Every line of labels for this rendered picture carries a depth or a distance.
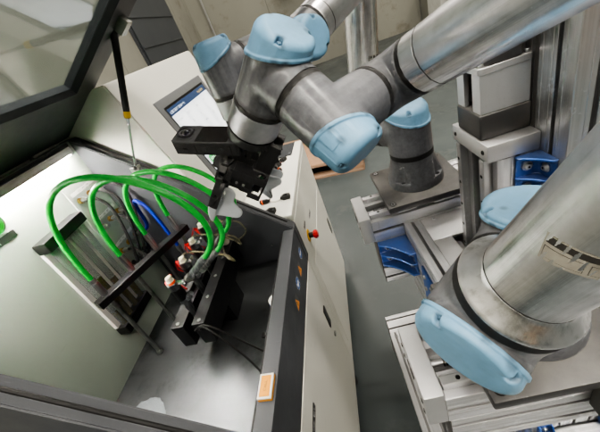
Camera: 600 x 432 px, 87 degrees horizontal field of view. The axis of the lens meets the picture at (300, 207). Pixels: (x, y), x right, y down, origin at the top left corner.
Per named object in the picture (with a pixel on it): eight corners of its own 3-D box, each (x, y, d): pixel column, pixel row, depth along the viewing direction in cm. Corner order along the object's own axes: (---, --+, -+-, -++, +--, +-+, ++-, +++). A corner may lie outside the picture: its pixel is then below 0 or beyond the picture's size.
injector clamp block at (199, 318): (229, 355, 89) (203, 322, 81) (197, 360, 91) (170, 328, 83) (250, 269, 117) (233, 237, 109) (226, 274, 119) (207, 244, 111)
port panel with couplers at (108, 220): (134, 264, 103) (68, 185, 87) (125, 267, 103) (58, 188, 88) (152, 239, 114) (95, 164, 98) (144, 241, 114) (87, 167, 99)
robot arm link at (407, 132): (418, 161, 81) (411, 110, 74) (375, 155, 91) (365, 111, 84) (442, 138, 86) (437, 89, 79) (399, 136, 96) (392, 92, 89)
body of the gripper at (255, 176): (256, 204, 54) (279, 158, 45) (208, 186, 53) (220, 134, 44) (267, 174, 59) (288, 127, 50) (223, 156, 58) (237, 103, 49)
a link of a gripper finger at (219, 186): (214, 214, 54) (229, 172, 49) (205, 211, 54) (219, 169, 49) (221, 199, 58) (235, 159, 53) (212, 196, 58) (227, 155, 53)
